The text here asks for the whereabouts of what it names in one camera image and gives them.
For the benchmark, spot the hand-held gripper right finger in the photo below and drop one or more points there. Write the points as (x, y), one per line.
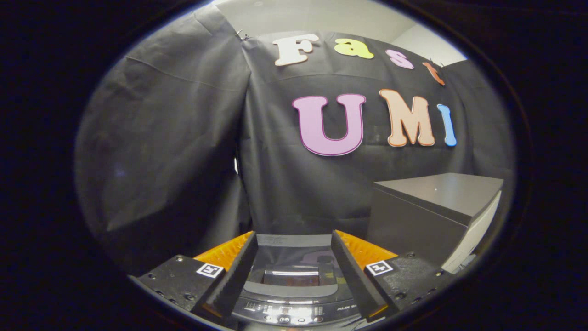
(353, 276)

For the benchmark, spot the small black cloth clip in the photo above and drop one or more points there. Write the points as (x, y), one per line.
(435, 63)
(242, 35)

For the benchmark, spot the black backdrop cloth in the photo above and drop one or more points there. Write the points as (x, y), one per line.
(161, 161)

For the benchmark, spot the black washing machine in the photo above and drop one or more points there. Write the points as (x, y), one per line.
(294, 310)

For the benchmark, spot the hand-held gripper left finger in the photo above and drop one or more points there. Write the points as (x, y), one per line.
(239, 276)

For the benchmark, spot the grey cabinet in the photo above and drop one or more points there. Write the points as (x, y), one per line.
(413, 220)

